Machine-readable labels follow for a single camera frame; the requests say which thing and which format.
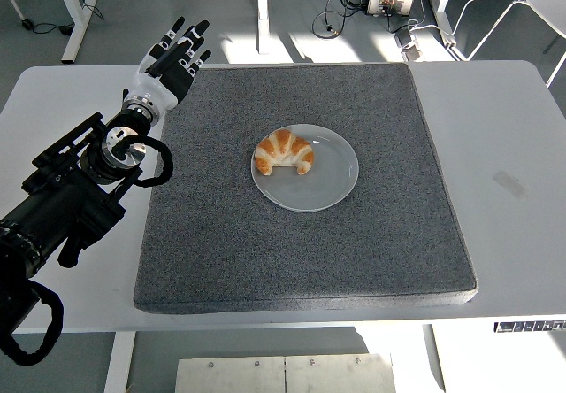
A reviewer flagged white desk leg post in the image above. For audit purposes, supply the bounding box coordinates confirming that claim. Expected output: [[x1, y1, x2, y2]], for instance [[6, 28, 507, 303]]
[[255, 0, 272, 55]]

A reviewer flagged thin black cable with plug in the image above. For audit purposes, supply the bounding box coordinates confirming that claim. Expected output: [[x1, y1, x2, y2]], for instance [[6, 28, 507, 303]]
[[31, 20, 75, 36]]

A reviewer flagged golden brown croissant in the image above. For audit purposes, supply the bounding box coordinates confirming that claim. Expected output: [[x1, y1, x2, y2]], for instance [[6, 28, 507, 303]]
[[254, 128, 316, 176]]

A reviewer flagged table height control panel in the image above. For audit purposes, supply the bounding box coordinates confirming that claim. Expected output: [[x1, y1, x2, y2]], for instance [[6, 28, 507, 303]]
[[493, 320, 566, 335]]

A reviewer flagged grey metal plate with screws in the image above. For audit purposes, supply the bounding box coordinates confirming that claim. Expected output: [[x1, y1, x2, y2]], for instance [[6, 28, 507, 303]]
[[174, 353, 397, 393]]

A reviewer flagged grey power adapter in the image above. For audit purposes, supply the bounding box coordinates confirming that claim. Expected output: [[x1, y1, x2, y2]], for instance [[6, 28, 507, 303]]
[[400, 41, 422, 63]]

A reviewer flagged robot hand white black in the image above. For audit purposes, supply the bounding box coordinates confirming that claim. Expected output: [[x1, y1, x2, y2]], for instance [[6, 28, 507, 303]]
[[131, 16, 212, 111]]

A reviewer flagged round grey plate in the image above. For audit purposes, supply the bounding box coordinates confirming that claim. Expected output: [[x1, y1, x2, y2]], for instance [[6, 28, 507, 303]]
[[250, 123, 360, 213]]

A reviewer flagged grey speckled foam mat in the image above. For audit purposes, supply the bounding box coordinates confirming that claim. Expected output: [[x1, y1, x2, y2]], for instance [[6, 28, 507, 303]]
[[133, 62, 478, 316]]

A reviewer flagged white rack leg with caster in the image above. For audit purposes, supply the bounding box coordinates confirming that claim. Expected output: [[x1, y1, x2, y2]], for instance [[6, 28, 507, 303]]
[[0, 0, 35, 30]]

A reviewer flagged black floor cable loop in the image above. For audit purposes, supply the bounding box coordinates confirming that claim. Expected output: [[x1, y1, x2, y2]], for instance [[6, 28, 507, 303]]
[[311, 0, 371, 39]]

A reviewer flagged white table leg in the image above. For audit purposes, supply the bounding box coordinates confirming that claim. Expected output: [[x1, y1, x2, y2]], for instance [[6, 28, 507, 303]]
[[103, 330, 137, 393], [422, 324, 447, 393]]

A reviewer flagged white desk leg with foot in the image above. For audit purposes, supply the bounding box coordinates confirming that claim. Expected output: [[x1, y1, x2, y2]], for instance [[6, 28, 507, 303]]
[[423, 0, 465, 62], [49, 0, 101, 65]]

